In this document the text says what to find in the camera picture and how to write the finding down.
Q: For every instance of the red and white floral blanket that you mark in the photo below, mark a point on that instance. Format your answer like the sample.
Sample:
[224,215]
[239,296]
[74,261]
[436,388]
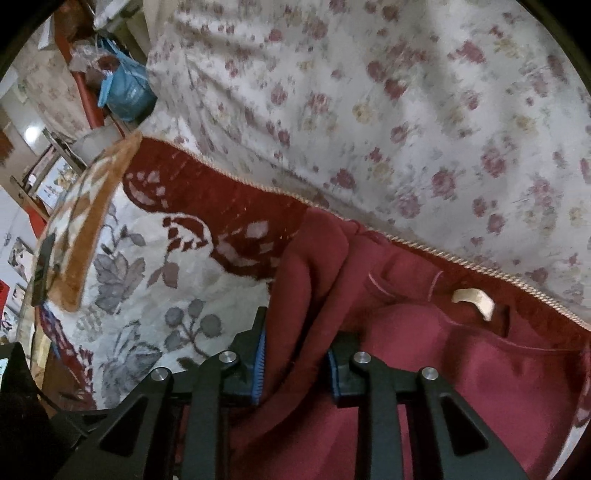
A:
[184,203]

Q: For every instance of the white rose print bed sheet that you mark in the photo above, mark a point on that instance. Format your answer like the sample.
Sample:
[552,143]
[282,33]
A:
[369,92]

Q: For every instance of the blue plastic bag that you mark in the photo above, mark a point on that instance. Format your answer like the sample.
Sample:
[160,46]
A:
[127,87]

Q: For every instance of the red wooden furniture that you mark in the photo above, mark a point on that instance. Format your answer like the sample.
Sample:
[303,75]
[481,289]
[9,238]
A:
[90,106]

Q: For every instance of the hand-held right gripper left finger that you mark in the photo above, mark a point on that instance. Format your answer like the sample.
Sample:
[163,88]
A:
[260,364]

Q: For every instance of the maroon knit garment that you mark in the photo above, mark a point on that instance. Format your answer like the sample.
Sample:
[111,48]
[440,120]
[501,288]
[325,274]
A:
[415,337]

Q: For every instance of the black flat device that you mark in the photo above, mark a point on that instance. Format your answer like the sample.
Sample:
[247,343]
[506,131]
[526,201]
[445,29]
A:
[42,272]

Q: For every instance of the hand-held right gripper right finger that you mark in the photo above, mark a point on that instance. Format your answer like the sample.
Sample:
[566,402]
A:
[333,376]

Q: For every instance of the wooden rack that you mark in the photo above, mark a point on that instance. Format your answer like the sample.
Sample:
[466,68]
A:
[51,157]

